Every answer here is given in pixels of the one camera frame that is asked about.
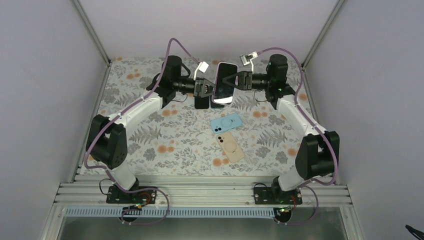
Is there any light blue phone case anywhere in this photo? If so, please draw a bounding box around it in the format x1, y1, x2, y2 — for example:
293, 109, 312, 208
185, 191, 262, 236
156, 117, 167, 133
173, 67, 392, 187
209, 113, 243, 134

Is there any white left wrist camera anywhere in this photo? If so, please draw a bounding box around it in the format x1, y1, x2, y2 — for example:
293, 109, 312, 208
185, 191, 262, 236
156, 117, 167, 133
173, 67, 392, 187
193, 61, 209, 80

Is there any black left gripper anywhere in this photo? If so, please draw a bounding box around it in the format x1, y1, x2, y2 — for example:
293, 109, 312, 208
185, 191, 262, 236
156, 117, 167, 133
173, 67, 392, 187
173, 76, 222, 98

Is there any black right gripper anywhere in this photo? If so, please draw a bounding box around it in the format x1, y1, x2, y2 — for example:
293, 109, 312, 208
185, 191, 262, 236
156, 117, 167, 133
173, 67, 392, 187
222, 70, 273, 91

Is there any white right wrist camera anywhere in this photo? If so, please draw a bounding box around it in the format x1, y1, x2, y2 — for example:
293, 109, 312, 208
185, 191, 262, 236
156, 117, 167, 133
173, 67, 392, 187
240, 51, 258, 73

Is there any aluminium corner frame post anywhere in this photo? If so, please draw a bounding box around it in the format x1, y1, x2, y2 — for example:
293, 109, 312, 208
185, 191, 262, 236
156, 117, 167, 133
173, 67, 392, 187
302, 0, 345, 69
71, 0, 111, 66

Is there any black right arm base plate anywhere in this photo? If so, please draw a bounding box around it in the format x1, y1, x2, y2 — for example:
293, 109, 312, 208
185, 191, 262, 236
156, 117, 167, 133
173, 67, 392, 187
253, 185, 303, 205

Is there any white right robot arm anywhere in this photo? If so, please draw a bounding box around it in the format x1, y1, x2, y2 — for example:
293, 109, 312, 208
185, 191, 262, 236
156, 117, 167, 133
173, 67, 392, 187
222, 54, 340, 204

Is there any dark teal smartphone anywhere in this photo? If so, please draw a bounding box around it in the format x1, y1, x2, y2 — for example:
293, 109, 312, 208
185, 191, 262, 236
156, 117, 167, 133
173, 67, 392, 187
210, 101, 225, 109

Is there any floral patterned table mat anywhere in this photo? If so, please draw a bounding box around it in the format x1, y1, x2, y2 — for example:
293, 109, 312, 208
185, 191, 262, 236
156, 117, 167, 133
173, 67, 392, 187
98, 57, 302, 177

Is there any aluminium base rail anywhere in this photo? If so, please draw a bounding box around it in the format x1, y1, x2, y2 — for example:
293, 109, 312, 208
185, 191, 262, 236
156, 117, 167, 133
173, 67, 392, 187
53, 174, 353, 207

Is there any magenta smartphone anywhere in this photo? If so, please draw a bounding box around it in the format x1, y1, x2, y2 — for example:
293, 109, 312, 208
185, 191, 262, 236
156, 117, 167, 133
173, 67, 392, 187
212, 62, 238, 105

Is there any black phone case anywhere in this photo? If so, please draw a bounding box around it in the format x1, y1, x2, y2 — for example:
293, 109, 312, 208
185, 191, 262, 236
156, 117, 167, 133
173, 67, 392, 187
194, 97, 210, 110

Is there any beige phone case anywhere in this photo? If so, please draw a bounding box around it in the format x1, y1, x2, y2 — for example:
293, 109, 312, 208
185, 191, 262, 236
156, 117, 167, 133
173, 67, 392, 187
215, 131, 245, 164

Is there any aluminium corner frame post left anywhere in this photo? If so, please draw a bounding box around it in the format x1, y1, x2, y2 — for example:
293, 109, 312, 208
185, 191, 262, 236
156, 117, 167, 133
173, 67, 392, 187
71, 0, 111, 66

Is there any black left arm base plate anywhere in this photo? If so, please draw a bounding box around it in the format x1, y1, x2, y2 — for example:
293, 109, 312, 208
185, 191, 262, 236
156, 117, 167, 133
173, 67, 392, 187
106, 185, 157, 205

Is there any aluminium corner frame post right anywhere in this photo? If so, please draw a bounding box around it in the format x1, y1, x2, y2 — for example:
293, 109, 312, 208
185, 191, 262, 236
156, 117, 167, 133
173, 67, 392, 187
302, 0, 345, 69

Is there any slotted grey cable duct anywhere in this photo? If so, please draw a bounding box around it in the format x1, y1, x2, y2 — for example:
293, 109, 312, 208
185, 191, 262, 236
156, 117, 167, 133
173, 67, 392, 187
64, 206, 275, 219

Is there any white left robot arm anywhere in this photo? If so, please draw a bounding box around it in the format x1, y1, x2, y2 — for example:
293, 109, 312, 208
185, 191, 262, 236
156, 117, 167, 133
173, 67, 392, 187
83, 55, 215, 203

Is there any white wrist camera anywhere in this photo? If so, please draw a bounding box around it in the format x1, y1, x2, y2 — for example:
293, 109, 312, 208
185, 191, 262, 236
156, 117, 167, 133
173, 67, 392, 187
240, 51, 258, 73
193, 61, 209, 80

